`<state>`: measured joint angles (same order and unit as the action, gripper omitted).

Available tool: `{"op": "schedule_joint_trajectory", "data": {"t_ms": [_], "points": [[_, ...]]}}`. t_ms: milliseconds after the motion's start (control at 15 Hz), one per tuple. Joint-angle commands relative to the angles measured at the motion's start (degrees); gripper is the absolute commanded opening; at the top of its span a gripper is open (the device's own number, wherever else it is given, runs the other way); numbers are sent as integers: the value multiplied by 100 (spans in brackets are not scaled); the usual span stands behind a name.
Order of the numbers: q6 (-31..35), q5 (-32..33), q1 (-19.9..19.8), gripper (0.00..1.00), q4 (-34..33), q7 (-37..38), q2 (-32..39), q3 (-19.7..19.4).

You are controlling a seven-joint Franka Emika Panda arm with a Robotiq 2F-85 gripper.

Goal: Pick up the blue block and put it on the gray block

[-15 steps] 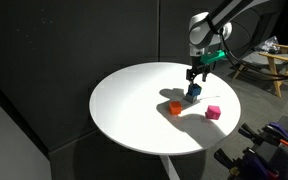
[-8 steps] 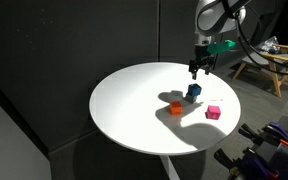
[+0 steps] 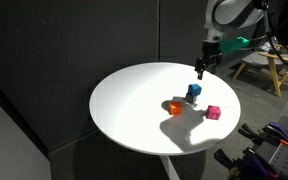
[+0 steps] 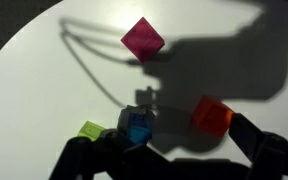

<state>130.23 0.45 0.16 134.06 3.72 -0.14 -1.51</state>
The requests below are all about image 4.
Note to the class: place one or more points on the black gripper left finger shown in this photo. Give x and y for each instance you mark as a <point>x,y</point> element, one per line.
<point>94,160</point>

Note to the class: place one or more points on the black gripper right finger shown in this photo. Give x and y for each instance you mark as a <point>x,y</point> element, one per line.
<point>270,156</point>

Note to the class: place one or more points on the blue block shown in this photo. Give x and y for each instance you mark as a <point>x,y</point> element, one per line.
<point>139,130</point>

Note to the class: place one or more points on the yellow-green block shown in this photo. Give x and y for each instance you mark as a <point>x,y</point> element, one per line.
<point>90,129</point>

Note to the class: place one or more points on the gray block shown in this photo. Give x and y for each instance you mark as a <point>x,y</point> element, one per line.
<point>124,118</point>

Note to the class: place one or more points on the orange block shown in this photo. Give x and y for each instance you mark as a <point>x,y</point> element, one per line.
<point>212,116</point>

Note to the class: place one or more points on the magenta block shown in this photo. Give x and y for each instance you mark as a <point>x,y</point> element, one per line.
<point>142,39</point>

